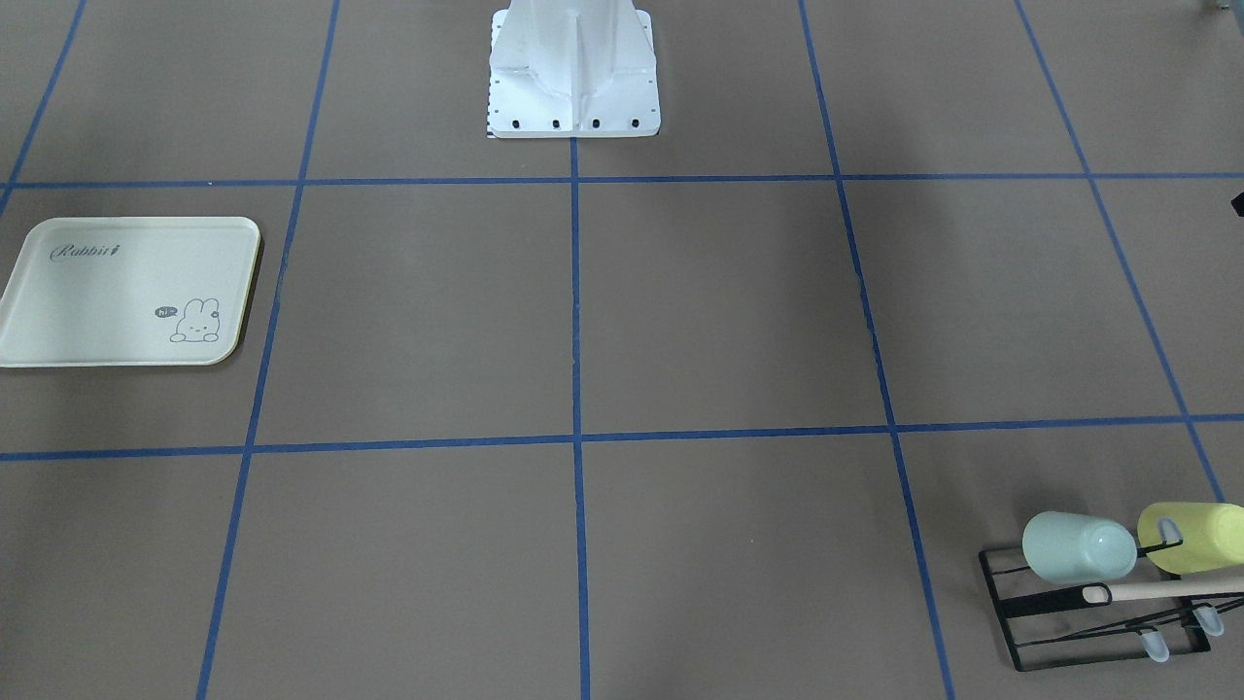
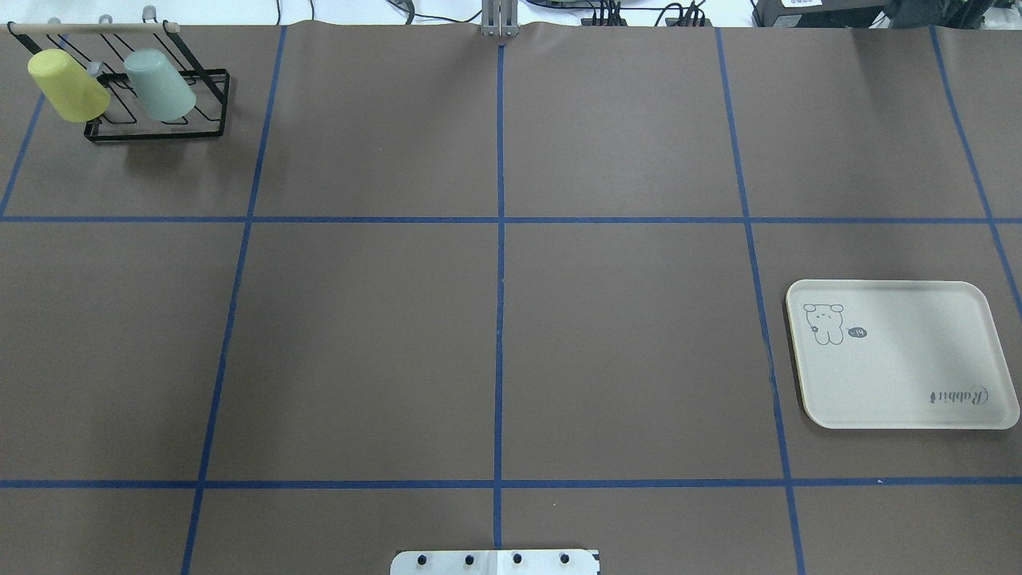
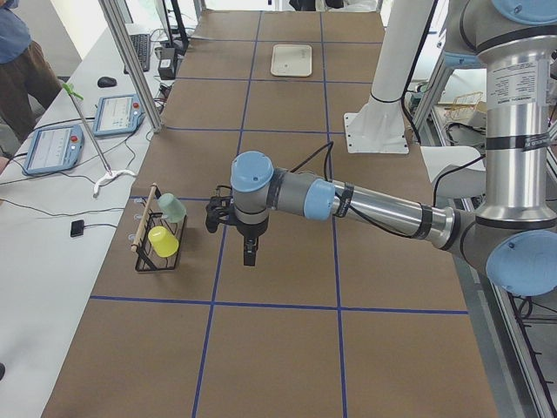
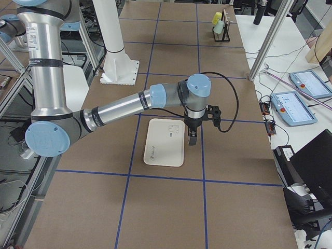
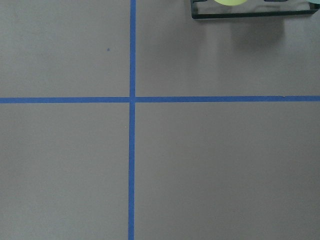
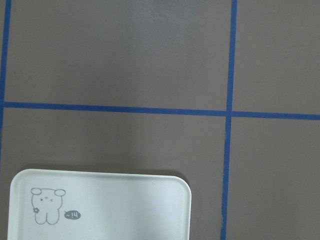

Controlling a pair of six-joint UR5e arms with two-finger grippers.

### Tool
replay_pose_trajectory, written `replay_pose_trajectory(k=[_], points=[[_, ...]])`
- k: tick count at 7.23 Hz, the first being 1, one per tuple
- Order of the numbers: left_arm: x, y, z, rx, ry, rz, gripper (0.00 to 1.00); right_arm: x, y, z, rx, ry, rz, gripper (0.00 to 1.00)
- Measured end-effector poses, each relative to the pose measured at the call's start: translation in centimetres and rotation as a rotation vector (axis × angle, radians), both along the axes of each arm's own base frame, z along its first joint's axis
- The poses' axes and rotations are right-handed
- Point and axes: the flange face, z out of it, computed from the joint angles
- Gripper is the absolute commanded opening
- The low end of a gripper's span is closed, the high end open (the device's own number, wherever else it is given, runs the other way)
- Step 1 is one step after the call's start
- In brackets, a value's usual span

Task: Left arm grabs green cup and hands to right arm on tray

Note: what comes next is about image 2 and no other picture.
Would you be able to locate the light green plastic cup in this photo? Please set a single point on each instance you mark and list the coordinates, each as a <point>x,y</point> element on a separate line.
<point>163,93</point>

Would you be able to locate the cream rabbit print tray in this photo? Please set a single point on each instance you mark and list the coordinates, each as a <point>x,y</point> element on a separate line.
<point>899,355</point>

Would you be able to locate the yellow plastic cup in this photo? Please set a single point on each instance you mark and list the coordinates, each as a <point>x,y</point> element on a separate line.
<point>73,93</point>

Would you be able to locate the white metal base plate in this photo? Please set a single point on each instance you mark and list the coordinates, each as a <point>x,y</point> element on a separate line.
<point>497,561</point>

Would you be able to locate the black wire cup rack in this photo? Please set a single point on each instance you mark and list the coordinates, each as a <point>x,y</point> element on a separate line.
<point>124,82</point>

